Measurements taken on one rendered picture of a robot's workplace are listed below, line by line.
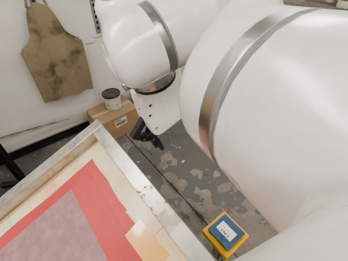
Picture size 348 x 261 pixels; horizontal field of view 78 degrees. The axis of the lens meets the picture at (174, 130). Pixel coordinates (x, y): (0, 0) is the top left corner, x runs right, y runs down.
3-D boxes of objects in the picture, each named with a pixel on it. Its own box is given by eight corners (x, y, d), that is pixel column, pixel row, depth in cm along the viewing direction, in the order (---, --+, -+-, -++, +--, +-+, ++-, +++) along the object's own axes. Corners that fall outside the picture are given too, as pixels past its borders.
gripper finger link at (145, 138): (142, 141, 40) (153, 158, 46) (156, 131, 41) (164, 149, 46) (134, 132, 42) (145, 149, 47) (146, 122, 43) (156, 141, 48)
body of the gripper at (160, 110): (138, 101, 31) (159, 142, 40) (189, 63, 34) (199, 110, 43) (114, 80, 36) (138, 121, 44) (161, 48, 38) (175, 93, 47)
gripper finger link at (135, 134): (125, 130, 37) (138, 145, 42) (159, 102, 39) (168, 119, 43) (122, 126, 38) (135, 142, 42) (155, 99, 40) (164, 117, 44)
